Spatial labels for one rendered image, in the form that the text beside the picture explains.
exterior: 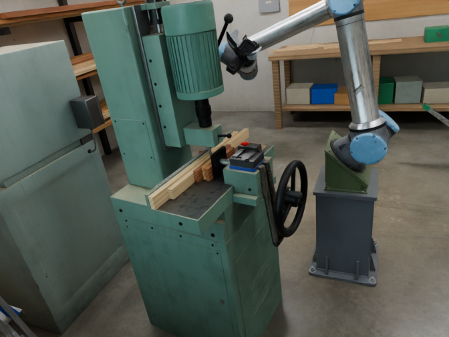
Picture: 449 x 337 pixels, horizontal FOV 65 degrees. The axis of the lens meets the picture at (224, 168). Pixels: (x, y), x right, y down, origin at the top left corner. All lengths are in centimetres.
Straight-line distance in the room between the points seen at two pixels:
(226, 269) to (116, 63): 87
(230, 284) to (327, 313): 72
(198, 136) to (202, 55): 31
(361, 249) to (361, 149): 65
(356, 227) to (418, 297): 48
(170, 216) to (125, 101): 51
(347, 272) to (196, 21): 157
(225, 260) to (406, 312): 106
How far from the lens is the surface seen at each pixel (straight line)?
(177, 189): 124
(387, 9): 442
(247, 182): 122
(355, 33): 154
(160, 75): 133
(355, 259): 210
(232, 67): 152
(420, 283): 224
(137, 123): 142
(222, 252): 133
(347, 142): 183
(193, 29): 120
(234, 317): 157
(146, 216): 149
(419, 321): 206
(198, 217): 112
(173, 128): 137
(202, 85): 123
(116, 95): 146
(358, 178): 182
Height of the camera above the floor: 152
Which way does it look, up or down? 26 degrees down
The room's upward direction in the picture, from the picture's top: 8 degrees counter-clockwise
